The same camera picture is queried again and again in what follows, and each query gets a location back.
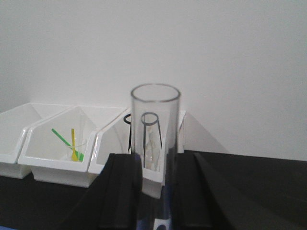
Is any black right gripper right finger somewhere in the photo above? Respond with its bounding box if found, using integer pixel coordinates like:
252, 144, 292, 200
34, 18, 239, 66
175, 151, 307, 230

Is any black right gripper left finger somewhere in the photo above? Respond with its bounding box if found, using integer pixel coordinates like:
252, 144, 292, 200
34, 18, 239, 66
71, 154, 142, 230

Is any clear glass test tube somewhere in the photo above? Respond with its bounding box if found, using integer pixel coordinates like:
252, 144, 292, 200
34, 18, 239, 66
131, 83, 180, 230

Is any green plastic spatula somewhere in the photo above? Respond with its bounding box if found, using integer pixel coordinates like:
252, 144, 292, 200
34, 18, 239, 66
51, 128, 84, 161

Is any yellow plastic spatula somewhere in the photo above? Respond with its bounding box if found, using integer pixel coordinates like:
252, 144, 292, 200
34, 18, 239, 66
71, 128, 78, 161

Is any small clear cup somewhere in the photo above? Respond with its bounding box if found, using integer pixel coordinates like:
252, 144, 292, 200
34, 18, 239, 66
66, 139, 87, 161

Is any middle white storage bin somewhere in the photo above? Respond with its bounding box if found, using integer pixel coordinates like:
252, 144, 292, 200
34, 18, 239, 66
18, 105, 126, 188

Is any white storage bin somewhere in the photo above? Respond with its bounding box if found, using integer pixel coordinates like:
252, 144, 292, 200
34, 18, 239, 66
0, 103, 70, 179
88, 111, 186, 199
18, 105, 126, 188

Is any right white storage bin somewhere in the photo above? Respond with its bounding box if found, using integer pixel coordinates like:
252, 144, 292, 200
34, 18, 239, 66
88, 111, 186, 199

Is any left white storage bin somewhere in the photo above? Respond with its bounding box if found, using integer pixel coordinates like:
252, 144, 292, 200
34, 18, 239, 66
0, 103, 70, 179

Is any black wire tripod stand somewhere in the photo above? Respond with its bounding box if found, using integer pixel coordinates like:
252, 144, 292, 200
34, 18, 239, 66
123, 112, 163, 168

